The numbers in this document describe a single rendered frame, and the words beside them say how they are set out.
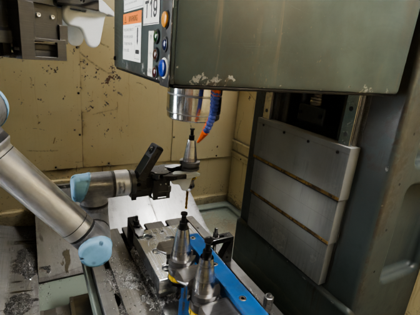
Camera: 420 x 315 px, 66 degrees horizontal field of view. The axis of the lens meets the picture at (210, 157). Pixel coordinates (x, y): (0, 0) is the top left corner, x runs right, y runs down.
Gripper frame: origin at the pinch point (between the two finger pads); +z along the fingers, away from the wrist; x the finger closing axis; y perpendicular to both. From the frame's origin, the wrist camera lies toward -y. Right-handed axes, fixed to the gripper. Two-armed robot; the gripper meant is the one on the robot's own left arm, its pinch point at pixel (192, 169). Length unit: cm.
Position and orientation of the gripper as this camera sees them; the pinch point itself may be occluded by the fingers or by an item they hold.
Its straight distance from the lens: 101.3
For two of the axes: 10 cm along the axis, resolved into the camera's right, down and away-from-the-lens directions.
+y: -0.9, 9.5, 3.1
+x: 4.7, 3.1, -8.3
